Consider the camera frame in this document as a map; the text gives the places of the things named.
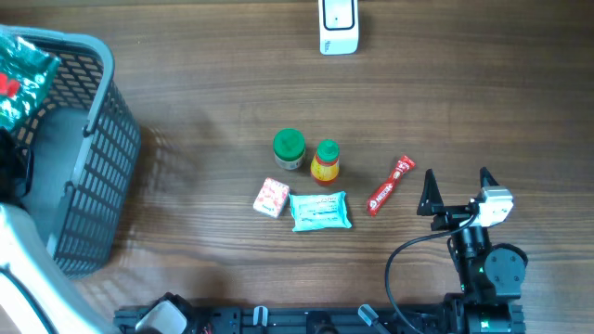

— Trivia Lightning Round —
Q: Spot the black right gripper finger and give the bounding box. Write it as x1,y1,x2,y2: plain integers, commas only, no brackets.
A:
417,169,444,216
480,167,498,187

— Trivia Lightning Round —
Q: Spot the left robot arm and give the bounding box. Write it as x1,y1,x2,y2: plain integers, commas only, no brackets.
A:
1,128,123,333

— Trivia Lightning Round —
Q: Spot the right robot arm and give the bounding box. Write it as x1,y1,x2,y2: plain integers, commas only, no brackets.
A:
417,168,528,334

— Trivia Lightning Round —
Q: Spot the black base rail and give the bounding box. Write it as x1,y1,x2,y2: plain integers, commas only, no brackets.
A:
113,303,446,334

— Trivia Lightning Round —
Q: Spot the white barcode scanner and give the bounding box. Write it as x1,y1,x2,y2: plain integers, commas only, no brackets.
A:
318,0,359,56

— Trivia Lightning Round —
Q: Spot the red snack packet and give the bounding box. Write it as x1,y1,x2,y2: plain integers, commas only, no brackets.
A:
367,155,416,216

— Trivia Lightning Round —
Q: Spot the green lid jar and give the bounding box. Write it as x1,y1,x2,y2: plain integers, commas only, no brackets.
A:
273,128,306,171

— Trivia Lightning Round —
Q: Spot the grey plastic basket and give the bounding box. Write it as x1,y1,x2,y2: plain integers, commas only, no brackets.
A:
1,26,141,278

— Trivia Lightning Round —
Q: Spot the teal wet wipes pack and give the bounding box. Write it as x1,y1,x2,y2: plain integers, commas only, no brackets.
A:
290,191,352,233

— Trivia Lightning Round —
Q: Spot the green 3M gloves package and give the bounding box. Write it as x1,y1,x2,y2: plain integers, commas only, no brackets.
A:
1,31,60,131

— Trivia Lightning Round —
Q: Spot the yellow red sauce bottle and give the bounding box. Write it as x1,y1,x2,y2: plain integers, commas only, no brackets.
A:
310,139,340,186

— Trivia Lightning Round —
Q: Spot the small red white box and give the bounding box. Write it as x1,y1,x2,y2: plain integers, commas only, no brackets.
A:
252,177,290,218

